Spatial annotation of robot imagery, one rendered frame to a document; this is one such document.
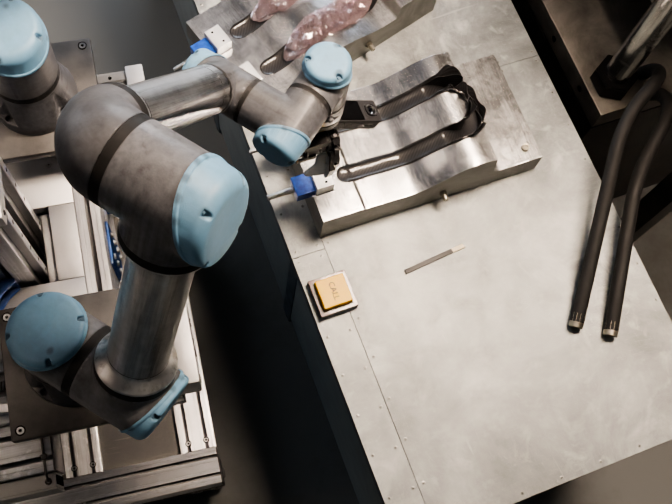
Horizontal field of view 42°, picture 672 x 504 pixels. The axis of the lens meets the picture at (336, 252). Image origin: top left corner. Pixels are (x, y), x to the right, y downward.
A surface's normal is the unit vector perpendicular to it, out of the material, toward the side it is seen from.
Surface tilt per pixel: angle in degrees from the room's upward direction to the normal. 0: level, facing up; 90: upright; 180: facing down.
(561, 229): 0
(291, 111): 0
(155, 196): 31
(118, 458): 0
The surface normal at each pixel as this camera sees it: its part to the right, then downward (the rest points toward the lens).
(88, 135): -0.21, -0.25
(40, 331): -0.02, -0.39
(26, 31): 0.18, -0.22
